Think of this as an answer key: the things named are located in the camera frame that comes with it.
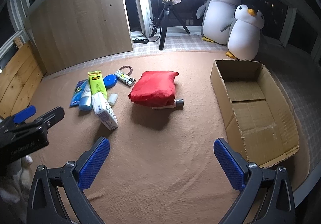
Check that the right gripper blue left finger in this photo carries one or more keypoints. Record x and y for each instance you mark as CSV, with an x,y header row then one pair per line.
x,y
45,204

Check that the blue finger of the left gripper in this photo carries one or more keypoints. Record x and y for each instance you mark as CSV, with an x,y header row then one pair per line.
x,y
50,118
24,114

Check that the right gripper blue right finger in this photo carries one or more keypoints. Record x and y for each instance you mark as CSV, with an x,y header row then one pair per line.
x,y
264,194

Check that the white blue lotion tube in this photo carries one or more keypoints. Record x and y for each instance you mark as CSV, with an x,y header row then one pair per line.
x,y
85,99

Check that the blue packet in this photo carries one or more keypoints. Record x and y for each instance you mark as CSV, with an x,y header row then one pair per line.
x,y
79,89

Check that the white tissue pack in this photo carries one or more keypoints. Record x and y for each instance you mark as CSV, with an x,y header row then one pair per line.
x,y
103,110

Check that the green yellow cream tube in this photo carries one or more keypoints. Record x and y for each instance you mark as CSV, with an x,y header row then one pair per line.
x,y
96,83

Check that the blue round tape measure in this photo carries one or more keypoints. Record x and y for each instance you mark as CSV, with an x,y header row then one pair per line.
x,y
110,81

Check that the white patterned tube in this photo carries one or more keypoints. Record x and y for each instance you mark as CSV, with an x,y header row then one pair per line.
x,y
124,78

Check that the red fabric pouch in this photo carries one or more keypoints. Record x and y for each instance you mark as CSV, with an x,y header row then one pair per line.
x,y
154,89

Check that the pink bottle grey cap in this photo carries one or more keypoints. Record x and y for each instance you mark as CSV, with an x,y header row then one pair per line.
x,y
176,104

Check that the left gloved hand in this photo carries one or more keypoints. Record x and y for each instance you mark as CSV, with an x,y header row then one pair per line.
x,y
16,185

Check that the pine wood plank panel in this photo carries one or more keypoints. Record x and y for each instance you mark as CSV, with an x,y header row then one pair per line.
x,y
20,79

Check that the brown cardboard box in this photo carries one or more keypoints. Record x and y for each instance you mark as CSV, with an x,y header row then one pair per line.
x,y
258,120

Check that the large wooden board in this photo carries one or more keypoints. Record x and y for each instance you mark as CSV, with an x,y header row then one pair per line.
x,y
69,32

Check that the plaid grey bedsheet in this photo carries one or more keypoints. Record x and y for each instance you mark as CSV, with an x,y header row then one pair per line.
x,y
293,67

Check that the black power strip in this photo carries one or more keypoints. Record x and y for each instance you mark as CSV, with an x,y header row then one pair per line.
x,y
141,41

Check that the small penguin plush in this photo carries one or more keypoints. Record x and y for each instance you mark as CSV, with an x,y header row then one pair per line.
x,y
245,30

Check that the black tripod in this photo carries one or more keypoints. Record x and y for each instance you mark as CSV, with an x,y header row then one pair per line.
x,y
164,21

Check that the large penguin plush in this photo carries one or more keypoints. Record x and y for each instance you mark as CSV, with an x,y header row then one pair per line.
x,y
216,16

